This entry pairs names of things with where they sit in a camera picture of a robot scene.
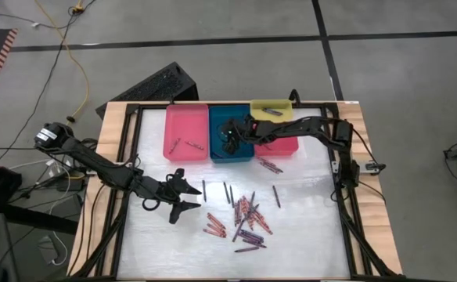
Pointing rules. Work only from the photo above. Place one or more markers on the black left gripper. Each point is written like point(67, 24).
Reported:
point(162, 188)

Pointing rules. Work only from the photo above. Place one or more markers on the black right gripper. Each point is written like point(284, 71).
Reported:
point(242, 129)

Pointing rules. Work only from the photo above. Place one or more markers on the purple crayon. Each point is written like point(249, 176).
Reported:
point(216, 154)
point(254, 243)
point(246, 249)
point(236, 213)
point(271, 168)
point(239, 232)
point(268, 161)
point(252, 236)

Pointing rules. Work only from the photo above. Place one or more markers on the blue crayon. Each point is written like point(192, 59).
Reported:
point(272, 111)
point(226, 192)
point(252, 198)
point(276, 196)
point(204, 190)
point(231, 196)

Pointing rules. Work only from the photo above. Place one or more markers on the pink crayon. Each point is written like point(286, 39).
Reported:
point(174, 145)
point(194, 145)

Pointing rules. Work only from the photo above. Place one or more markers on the red crayon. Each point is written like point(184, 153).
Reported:
point(216, 228)
point(216, 221)
point(214, 233)
point(245, 207)
point(267, 147)
point(263, 224)

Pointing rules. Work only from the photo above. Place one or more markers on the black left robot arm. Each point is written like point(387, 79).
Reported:
point(95, 164)

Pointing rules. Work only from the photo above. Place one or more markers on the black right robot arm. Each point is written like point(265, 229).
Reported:
point(310, 127)

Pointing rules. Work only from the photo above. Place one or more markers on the blue plastic bin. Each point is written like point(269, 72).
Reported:
point(216, 129)

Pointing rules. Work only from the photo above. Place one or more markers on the small yellow plastic bin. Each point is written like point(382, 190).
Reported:
point(258, 111)

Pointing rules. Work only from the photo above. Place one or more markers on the large pink plastic bin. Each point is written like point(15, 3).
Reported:
point(185, 125)

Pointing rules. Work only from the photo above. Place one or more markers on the small red plastic bin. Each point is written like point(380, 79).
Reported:
point(281, 149)

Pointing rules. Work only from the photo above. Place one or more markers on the black clamp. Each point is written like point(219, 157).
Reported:
point(294, 96)

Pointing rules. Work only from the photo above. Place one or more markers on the black perforated case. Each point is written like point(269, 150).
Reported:
point(150, 88)

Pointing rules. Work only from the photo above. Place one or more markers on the black bar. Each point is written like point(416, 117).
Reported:
point(40, 220)

